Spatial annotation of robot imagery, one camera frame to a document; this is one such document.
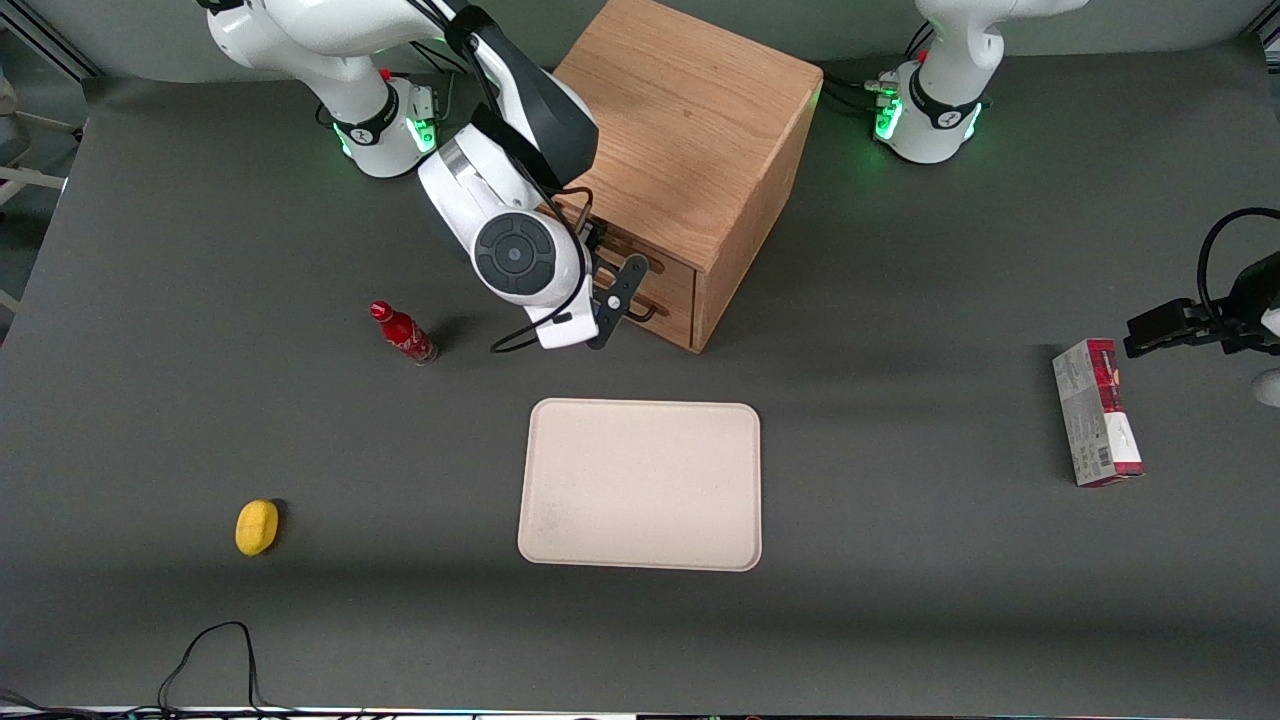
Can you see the yellow lemon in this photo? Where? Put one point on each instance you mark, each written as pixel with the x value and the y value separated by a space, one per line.
pixel 257 527

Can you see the wooden drawer with tray interior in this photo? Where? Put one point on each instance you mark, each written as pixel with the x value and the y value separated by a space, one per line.
pixel 678 285

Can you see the aluminium frame rail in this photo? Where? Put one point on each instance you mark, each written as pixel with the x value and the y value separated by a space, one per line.
pixel 55 45

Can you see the wooden drawer front panel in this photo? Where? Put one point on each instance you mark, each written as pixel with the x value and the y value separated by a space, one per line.
pixel 680 328

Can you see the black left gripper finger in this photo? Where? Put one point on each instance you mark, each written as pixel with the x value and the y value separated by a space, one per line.
pixel 1180 315
pixel 1180 340

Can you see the red and white carton box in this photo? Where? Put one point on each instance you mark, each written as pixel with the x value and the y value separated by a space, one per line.
pixel 1095 410

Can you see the red soda bottle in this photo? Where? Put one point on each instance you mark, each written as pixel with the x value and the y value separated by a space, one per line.
pixel 402 332

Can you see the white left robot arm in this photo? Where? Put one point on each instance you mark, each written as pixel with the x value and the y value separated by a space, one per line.
pixel 935 110

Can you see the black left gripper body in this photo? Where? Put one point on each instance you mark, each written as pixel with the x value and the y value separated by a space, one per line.
pixel 1252 298

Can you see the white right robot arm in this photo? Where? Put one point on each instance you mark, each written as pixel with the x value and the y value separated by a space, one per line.
pixel 470 185

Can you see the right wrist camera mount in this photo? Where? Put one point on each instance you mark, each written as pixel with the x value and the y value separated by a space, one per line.
pixel 620 300

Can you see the oak wooden drawer cabinet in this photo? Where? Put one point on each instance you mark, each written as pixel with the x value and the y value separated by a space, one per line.
pixel 700 110

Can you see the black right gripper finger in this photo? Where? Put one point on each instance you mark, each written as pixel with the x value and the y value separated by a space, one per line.
pixel 612 262

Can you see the beige rectangular tray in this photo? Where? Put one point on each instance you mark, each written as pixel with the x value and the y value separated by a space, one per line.
pixel 640 485

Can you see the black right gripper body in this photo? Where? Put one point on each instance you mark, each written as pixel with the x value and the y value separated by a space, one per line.
pixel 597 237

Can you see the white stand legs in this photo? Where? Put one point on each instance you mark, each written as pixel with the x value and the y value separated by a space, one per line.
pixel 30 178

